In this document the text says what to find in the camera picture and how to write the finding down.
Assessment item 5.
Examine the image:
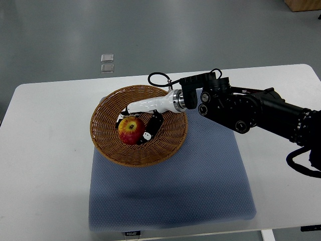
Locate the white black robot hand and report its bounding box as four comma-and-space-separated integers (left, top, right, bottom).
115, 89, 186, 145

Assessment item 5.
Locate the red yellow apple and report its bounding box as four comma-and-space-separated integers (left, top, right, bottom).
118, 116, 145, 145

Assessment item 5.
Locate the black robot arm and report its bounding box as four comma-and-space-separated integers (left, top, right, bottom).
179, 71, 320, 178

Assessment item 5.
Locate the brown wicker basket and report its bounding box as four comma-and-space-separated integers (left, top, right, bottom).
90, 85, 188, 167

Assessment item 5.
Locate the lower floor plate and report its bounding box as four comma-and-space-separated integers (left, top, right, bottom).
101, 64, 114, 73

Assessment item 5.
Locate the floor plate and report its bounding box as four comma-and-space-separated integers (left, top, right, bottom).
101, 54, 114, 63
101, 64, 114, 73

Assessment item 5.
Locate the upper floor plate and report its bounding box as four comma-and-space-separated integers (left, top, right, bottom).
101, 54, 114, 63

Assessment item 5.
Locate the blue grey cushion mat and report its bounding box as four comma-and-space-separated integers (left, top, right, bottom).
87, 87, 257, 233

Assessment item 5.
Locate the black label tag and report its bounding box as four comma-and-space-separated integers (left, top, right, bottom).
124, 230, 141, 236

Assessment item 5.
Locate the white table leg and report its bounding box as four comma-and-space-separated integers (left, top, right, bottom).
261, 229, 276, 241

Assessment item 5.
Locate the wooden box corner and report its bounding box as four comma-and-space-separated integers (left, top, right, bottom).
284, 0, 320, 12

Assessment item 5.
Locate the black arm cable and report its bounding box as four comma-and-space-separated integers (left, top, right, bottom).
286, 147, 321, 178

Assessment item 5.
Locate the black table bracket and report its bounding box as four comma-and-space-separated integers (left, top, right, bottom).
300, 225, 321, 232

